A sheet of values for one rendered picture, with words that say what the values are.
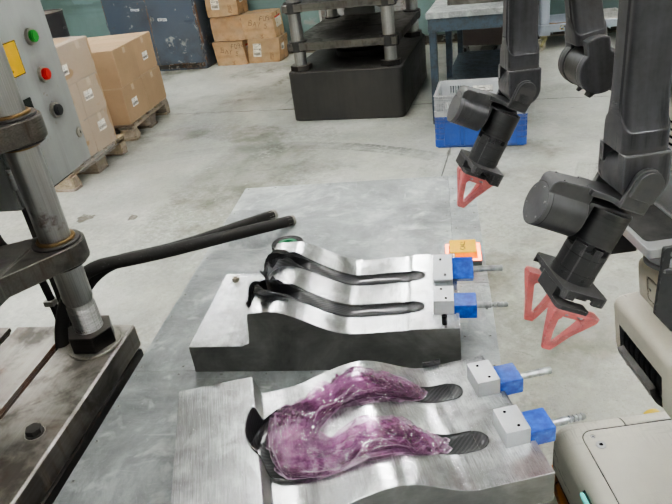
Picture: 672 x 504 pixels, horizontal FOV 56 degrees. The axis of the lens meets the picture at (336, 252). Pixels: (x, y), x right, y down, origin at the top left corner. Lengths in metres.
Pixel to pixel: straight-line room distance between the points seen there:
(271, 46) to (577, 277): 7.04
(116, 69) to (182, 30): 2.61
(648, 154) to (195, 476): 0.69
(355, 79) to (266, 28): 2.76
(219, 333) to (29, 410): 0.38
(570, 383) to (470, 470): 1.49
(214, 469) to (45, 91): 0.97
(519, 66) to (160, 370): 0.87
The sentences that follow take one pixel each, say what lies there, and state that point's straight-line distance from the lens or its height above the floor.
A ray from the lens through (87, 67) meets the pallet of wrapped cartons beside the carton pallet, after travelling 5.11.
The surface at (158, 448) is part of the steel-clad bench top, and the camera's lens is 1.14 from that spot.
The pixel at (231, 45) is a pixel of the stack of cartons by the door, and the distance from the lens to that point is 7.94.
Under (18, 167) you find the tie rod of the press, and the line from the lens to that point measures 1.28.
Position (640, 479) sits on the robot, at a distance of 1.74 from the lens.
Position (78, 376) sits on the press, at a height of 0.79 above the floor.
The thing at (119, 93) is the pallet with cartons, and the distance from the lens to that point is 5.60.
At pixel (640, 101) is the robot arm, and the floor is 1.31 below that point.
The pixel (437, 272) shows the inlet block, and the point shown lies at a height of 0.91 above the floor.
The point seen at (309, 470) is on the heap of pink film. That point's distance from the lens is 0.91.
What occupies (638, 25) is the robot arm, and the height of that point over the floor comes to 1.40.
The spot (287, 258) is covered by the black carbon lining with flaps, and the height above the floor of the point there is 0.95.
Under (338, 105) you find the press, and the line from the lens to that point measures 5.24.
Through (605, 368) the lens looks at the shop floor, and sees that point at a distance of 2.47.
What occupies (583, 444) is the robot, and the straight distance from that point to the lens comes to 1.79.
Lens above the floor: 1.55
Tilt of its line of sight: 29 degrees down
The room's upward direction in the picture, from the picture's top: 8 degrees counter-clockwise
